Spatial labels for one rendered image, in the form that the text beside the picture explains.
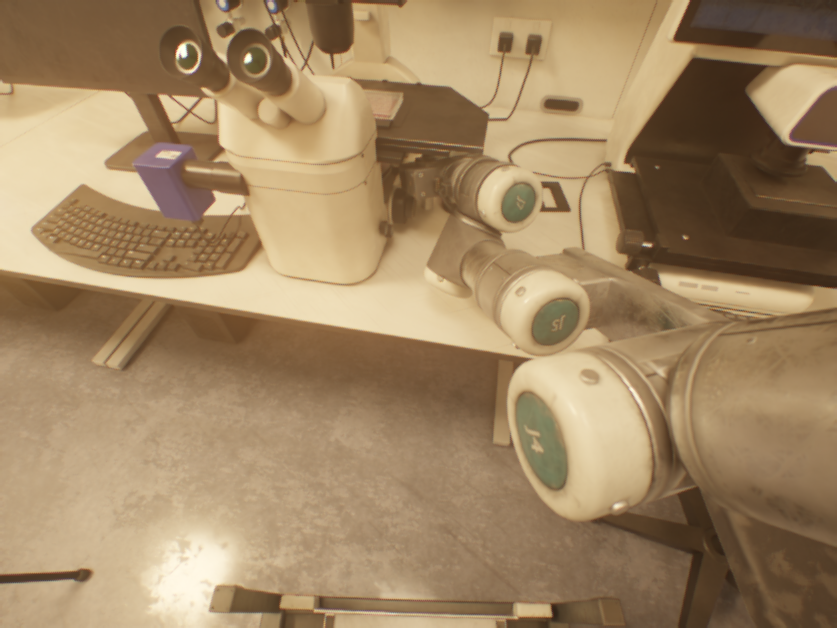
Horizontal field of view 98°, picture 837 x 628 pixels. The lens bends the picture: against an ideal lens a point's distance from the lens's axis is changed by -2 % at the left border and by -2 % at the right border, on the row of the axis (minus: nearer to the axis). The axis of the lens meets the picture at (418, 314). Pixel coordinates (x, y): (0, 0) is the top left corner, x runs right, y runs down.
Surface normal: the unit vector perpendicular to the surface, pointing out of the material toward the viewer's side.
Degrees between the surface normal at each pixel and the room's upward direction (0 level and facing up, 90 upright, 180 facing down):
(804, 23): 92
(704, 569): 8
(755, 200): 0
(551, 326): 67
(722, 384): 72
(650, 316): 86
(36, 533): 0
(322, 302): 0
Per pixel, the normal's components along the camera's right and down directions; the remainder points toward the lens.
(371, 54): -0.18, 0.90
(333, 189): 0.20, 0.76
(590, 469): -0.52, 0.14
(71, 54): -0.19, 0.72
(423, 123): 0.01, -0.62
